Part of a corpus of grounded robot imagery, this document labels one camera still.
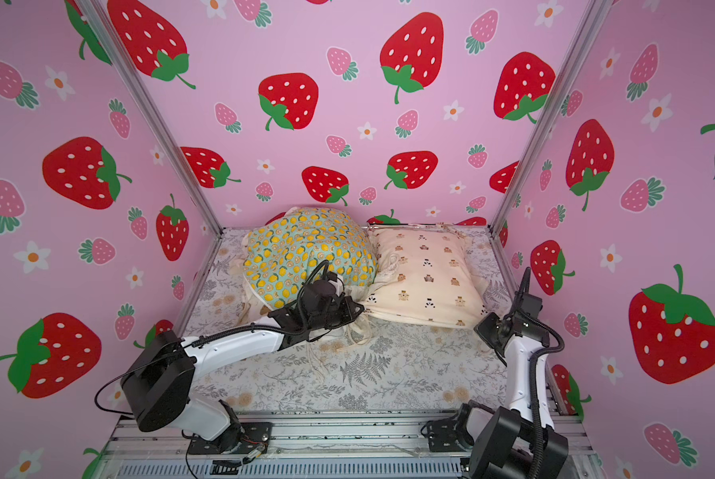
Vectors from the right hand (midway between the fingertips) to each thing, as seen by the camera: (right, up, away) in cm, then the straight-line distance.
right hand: (483, 328), depth 83 cm
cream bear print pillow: (-15, +15, +6) cm, 22 cm away
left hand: (-32, +6, -1) cm, 33 cm away
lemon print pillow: (-58, +22, +1) cm, 62 cm away
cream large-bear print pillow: (-69, +4, +8) cm, 69 cm away
